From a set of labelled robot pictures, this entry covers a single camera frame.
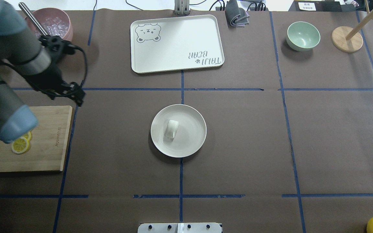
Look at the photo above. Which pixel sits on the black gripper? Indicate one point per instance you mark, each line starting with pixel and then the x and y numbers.
pixel 54 77

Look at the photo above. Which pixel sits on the white round plate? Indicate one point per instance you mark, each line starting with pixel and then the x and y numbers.
pixel 191 132

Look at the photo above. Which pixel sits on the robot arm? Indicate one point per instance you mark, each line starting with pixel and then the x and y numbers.
pixel 35 60

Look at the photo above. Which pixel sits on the white bear tray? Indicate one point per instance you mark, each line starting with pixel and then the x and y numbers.
pixel 175 43

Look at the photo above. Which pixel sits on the bamboo cutting board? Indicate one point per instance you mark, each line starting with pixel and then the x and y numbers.
pixel 48 145

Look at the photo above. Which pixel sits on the middle lemon slice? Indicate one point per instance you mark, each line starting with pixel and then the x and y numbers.
pixel 27 135

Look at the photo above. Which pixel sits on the lemon slice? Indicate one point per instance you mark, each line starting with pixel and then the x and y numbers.
pixel 20 145
pixel 27 135

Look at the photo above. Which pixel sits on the clear ice cubes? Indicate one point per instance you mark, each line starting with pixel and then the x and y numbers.
pixel 56 26

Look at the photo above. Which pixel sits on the pink bowl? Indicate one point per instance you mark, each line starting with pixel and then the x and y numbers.
pixel 44 13

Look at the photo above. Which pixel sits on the bottom lemon slice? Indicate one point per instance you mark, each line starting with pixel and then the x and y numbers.
pixel 20 145

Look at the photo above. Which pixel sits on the black power strip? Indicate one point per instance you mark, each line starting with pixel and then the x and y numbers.
pixel 253 5

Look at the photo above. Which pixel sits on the folded grey cloth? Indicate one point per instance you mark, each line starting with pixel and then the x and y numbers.
pixel 236 16

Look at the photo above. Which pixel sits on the green bowl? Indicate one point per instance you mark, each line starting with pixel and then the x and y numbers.
pixel 302 36

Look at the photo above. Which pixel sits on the black box with label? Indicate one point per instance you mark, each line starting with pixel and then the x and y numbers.
pixel 315 5

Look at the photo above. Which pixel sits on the wooden mug stand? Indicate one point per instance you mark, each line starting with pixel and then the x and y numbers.
pixel 349 39

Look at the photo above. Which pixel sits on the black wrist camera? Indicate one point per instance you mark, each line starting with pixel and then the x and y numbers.
pixel 57 45

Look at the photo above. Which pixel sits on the aluminium frame post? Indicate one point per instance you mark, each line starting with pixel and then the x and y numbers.
pixel 182 7

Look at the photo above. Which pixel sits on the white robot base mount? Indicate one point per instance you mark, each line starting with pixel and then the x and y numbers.
pixel 194 227

